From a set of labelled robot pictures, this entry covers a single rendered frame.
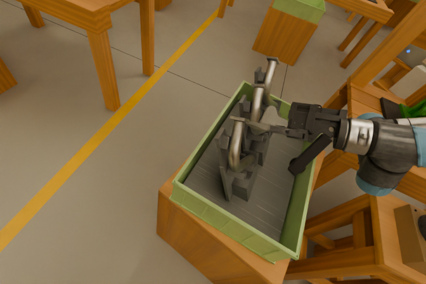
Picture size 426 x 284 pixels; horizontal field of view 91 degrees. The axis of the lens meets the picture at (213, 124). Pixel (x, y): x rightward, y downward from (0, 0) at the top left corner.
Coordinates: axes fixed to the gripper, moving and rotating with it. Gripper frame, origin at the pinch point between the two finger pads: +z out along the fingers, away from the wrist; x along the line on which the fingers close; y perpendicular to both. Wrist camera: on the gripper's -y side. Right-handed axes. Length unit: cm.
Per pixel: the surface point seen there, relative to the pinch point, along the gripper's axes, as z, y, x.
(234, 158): 3.2, -9.2, 0.1
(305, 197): -16.5, -20.2, -25.0
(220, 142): 7.2, -5.6, 1.4
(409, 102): -71, 35, -122
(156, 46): 174, 78, -154
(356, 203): -41, -27, -68
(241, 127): 2.7, -0.7, 0.8
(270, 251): -9.4, -37.0, -14.9
